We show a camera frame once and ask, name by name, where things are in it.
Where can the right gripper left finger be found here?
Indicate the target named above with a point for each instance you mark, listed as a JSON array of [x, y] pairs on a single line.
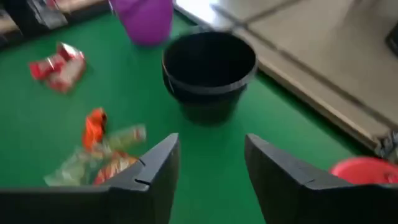
[[149, 186]]

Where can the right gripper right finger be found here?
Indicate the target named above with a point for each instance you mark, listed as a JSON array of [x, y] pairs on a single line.
[[280, 186]]

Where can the red Skittles pack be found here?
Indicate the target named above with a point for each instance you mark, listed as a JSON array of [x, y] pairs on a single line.
[[43, 70], [115, 166]]

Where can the orange peanut butter cup pack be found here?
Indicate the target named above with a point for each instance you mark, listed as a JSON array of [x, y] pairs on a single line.
[[93, 127]]

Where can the red and white candy pack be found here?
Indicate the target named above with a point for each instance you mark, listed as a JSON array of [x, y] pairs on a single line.
[[70, 71]]

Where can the clear wrapped candy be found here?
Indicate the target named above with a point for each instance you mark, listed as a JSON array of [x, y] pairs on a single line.
[[127, 137], [71, 169]]

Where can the red desk lamp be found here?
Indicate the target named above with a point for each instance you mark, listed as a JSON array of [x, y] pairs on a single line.
[[363, 171]]

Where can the black bucket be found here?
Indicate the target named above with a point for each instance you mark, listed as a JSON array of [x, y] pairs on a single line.
[[211, 105]]

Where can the purple face bucket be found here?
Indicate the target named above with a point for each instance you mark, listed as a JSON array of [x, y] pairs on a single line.
[[146, 25]]

